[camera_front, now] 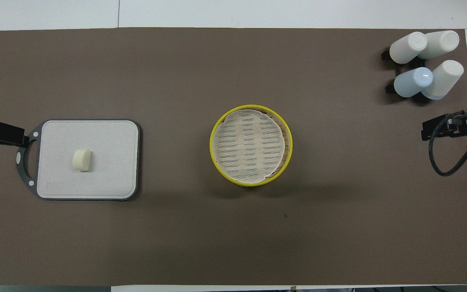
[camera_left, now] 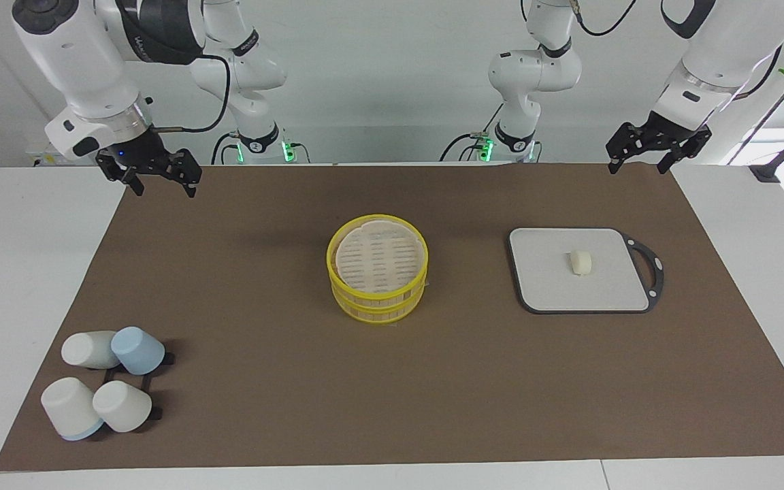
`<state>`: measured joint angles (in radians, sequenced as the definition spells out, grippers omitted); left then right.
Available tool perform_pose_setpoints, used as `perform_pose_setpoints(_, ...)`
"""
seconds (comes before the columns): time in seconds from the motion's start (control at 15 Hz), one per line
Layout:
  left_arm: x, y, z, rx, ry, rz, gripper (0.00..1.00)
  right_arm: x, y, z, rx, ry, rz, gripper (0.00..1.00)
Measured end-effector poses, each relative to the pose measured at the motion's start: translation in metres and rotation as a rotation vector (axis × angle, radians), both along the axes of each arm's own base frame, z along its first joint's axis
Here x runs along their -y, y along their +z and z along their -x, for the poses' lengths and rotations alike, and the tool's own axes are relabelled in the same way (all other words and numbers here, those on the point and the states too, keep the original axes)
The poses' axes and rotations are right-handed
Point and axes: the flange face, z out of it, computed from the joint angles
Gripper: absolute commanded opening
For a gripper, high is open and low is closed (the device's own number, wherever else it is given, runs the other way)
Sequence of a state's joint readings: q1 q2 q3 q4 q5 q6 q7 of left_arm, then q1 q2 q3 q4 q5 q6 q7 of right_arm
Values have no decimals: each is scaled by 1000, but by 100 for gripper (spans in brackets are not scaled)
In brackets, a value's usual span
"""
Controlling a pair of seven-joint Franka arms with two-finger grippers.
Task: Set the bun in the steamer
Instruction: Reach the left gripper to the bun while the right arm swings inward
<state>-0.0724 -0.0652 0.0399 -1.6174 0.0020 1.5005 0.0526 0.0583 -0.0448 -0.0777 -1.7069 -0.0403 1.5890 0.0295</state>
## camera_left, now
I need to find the thin grey pole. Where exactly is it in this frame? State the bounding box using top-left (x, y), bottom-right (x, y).
top-left (728, 88), bottom-right (784, 166)

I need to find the yellow bamboo steamer base tier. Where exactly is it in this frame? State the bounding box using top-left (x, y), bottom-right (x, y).
top-left (329, 269), bottom-right (428, 325)

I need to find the brown table mat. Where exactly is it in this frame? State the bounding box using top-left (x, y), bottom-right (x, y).
top-left (0, 163), bottom-right (784, 472)

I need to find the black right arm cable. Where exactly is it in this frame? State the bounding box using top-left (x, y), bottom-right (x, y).
top-left (154, 54), bottom-right (231, 134)

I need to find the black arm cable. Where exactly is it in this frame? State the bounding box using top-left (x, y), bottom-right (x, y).
top-left (571, 0), bottom-right (638, 37)
top-left (732, 44), bottom-right (784, 101)
top-left (154, 54), bottom-right (231, 134)

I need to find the grey cutting board black rim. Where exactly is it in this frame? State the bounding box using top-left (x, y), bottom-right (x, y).
top-left (508, 227), bottom-right (665, 314)

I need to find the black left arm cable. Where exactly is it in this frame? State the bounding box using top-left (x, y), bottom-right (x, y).
top-left (571, 0), bottom-right (638, 37)
top-left (732, 44), bottom-right (784, 101)

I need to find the white perforated steamer liner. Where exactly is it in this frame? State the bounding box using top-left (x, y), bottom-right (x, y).
top-left (336, 219), bottom-right (424, 293)

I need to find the white plastic cup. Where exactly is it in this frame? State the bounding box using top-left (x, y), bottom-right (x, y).
top-left (93, 380), bottom-right (153, 433)
top-left (41, 377), bottom-right (104, 441)
top-left (61, 331), bottom-right (120, 370)

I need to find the light blue plastic cup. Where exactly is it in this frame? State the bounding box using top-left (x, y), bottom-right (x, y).
top-left (111, 327), bottom-right (165, 376)

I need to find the black cup rack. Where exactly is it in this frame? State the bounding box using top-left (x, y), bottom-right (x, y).
top-left (101, 353), bottom-right (175, 421)

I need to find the black base power cable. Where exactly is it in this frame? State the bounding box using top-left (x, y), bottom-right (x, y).
top-left (212, 133), bottom-right (240, 165)
top-left (440, 102), bottom-right (506, 163)

